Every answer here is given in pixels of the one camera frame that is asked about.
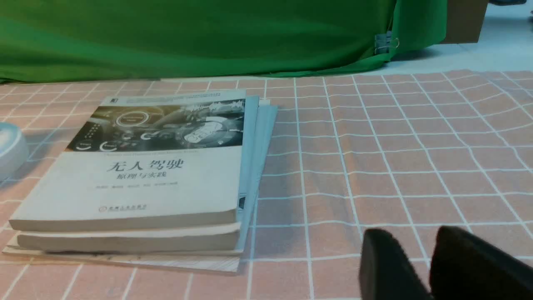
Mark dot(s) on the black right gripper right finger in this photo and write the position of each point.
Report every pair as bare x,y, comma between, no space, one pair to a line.
466,267

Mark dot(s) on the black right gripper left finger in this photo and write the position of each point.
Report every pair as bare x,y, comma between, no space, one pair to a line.
385,271

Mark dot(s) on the white round lamp base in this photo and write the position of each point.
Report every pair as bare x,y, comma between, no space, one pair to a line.
14,150

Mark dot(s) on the pink checkered tablecloth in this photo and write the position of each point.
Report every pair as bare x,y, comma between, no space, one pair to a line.
407,153

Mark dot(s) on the bottom thin book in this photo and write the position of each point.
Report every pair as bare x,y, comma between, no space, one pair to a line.
222,262

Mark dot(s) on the middle white book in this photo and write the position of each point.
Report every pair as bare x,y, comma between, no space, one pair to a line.
250,166

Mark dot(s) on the white book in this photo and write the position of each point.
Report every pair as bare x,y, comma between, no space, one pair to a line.
145,166
250,166

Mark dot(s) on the metal binder clip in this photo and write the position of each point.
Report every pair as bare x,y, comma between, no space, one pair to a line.
384,43

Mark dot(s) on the top white book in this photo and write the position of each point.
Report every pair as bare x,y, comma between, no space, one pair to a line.
145,166

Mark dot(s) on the brown cardboard box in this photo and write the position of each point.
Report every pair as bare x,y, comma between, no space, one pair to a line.
464,21

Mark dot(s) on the green backdrop cloth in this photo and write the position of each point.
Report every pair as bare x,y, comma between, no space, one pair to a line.
43,41

